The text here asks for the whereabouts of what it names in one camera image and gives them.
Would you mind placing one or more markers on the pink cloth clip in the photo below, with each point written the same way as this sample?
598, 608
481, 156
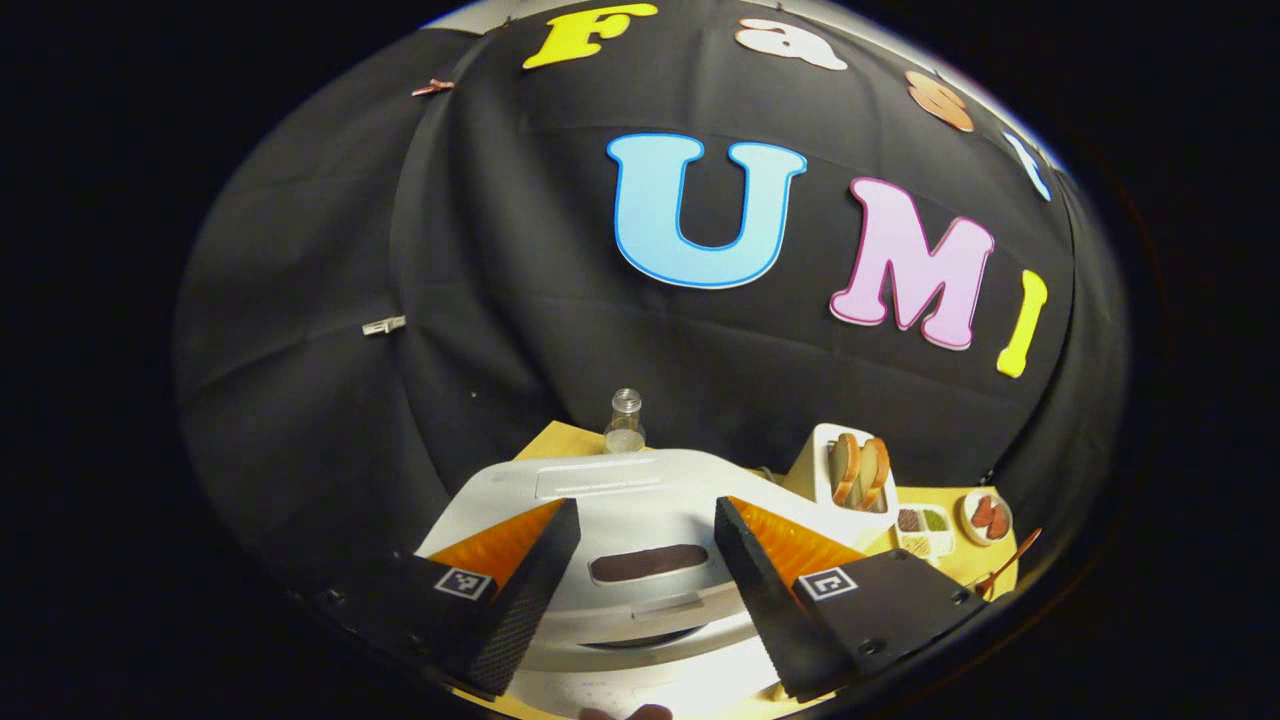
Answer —
432, 87

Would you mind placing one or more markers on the black backdrop cloth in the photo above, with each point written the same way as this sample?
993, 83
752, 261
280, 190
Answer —
500, 250

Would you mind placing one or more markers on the white rice cooker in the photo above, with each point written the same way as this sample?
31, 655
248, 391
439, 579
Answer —
640, 520

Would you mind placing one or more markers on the white divided grain dish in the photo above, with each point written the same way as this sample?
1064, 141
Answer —
925, 530

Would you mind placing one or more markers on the red meat slice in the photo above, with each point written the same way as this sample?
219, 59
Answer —
1001, 522
983, 511

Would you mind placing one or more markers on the white toaster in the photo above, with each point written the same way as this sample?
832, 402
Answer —
805, 475

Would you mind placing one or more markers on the toasted bread slice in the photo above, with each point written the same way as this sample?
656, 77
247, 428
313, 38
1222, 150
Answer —
845, 468
874, 472

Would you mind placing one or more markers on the silver cloth clip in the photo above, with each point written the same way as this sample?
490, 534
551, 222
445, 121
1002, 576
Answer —
384, 325

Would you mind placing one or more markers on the round white plate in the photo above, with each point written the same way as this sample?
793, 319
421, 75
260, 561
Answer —
968, 530

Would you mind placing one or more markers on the brown wooden spoon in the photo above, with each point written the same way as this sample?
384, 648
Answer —
1015, 560

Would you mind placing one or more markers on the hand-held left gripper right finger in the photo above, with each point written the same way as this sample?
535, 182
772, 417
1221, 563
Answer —
765, 595

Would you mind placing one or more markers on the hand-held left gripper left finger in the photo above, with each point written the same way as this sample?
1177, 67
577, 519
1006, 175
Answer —
525, 600

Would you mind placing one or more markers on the small glass bottle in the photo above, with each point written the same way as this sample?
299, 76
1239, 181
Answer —
625, 440

